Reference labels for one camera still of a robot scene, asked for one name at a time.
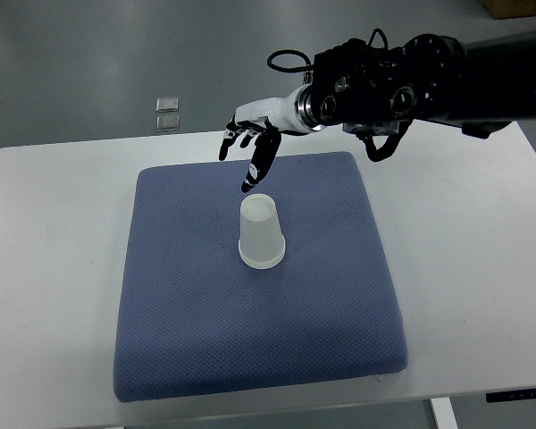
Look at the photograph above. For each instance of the black white robotic hand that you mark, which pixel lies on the black white robotic hand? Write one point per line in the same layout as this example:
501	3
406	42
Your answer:
264	122

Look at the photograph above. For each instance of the white paper cup carried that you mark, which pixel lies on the white paper cup carried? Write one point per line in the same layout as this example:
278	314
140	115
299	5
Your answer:
260	236

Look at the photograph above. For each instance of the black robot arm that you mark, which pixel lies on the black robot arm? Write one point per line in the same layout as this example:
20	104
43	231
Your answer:
479	87

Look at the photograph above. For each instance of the upper metal floor plate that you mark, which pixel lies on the upper metal floor plate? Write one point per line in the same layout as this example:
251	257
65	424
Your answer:
167	104

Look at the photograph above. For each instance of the metal floor plate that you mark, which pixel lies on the metal floor plate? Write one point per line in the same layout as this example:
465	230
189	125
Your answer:
167	123
167	104

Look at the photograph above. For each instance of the lower metal floor plate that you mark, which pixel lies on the lower metal floor plate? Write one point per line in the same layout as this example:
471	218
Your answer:
167	123

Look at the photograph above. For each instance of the white paper cup on cushion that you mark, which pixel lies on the white paper cup on cushion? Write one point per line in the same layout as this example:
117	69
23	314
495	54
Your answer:
261	265

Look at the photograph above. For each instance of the blue mesh seat cushion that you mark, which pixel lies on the blue mesh seat cushion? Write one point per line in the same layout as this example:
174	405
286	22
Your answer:
195	319

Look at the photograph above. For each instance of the cardboard box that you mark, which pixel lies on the cardboard box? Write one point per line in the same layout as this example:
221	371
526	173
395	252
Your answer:
509	9

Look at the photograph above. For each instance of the white table leg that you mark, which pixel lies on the white table leg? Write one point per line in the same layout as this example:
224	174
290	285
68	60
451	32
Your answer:
443	413

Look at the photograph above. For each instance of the black desk control panel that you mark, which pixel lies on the black desk control panel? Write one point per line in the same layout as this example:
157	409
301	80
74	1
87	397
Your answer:
509	396

